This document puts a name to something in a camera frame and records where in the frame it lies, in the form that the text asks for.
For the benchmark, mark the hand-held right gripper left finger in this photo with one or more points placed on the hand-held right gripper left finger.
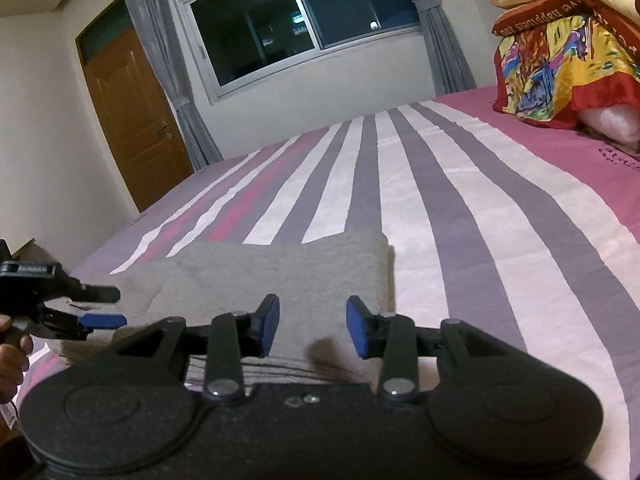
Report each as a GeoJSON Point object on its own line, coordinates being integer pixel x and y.
{"type": "Point", "coordinates": [267, 325]}

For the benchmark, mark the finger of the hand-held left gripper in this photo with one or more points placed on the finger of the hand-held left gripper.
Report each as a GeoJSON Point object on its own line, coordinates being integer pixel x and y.
{"type": "Point", "coordinates": [105, 321]}
{"type": "Point", "coordinates": [100, 294]}

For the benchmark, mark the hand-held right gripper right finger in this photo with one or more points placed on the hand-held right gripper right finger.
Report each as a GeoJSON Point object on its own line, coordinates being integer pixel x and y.
{"type": "Point", "coordinates": [357, 327]}

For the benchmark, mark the grey pants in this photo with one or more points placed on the grey pants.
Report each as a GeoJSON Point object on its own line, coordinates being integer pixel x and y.
{"type": "Point", "coordinates": [280, 270]}

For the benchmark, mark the person's left hand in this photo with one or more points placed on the person's left hand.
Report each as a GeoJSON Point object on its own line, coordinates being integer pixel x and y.
{"type": "Point", "coordinates": [12, 370]}

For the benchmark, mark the bed with striped sheet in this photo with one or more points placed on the bed with striped sheet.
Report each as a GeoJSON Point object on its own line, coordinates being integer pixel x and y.
{"type": "Point", "coordinates": [450, 185]}

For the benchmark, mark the brown wooden door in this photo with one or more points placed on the brown wooden door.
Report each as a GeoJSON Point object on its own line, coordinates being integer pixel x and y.
{"type": "Point", "coordinates": [130, 110]}

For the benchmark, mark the grey curtain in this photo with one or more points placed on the grey curtain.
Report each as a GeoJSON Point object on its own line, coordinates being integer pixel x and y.
{"type": "Point", "coordinates": [150, 35]}
{"type": "Point", "coordinates": [442, 50]}

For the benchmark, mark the green transom window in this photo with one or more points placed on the green transom window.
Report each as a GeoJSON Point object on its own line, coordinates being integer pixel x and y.
{"type": "Point", "coordinates": [107, 25]}

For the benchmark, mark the sliding glass window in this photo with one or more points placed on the sliding glass window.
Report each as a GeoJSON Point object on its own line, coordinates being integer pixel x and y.
{"type": "Point", "coordinates": [260, 35]}

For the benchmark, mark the white pillow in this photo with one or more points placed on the white pillow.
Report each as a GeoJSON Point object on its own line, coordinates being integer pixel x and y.
{"type": "Point", "coordinates": [615, 125]}

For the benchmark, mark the colourful printed blanket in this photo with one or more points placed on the colourful printed blanket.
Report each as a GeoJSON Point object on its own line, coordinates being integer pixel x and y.
{"type": "Point", "coordinates": [550, 60]}

